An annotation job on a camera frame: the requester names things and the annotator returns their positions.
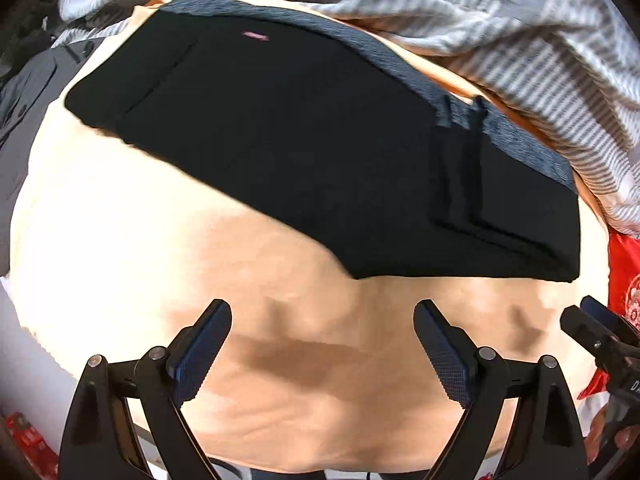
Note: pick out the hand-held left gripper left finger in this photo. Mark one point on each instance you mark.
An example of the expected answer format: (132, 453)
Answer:
(200, 360)

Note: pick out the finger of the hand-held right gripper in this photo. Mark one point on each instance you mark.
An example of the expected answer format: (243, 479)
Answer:
(582, 327)
(607, 316)

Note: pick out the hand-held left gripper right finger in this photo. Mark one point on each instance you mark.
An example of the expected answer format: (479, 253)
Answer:
(445, 360)

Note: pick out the black pants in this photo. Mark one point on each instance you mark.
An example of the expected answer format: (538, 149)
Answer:
(300, 160)

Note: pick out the person's right hand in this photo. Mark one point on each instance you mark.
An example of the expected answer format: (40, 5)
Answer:
(597, 435)

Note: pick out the red patterned cloth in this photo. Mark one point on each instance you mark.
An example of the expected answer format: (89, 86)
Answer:
(622, 265)

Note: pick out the cream blanket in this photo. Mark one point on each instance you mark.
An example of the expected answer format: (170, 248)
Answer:
(150, 260)

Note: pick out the red printed box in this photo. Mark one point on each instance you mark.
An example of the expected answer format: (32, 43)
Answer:
(25, 435)

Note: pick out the grey jacket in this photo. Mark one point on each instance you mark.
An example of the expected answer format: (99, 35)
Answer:
(30, 110)

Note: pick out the grey striped duvet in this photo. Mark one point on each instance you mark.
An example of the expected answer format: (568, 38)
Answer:
(450, 10)

